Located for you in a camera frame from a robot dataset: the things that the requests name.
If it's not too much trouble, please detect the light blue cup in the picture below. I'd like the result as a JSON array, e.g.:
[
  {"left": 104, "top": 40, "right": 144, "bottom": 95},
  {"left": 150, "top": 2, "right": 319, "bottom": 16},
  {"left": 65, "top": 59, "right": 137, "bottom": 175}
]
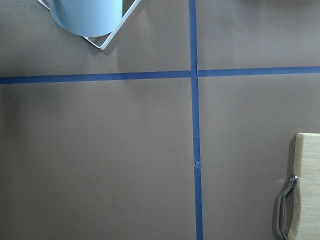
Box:
[{"left": 49, "top": 0, "right": 123, "bottom": 37}]

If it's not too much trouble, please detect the bamboo cutting board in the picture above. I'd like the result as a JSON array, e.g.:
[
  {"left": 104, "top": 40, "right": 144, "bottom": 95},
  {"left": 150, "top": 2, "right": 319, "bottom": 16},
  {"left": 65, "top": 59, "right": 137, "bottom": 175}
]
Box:
[{"left": 288, "top": 133, "right": 320, "bottom": 240}]

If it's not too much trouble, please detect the white wire cup rack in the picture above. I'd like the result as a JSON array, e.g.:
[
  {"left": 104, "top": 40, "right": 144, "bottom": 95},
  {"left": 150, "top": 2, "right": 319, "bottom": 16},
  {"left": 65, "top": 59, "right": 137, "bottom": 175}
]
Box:
[{"left": 39, "top": 0, "right": 140, "bottom": 51}]

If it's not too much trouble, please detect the metal cutting board handle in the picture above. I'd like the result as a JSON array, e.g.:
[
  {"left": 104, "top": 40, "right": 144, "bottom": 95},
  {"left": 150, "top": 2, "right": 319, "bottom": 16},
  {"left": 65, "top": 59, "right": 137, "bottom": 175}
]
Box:
[{"left": 277, "top": 173, "right": 299, "bottom": 240}]

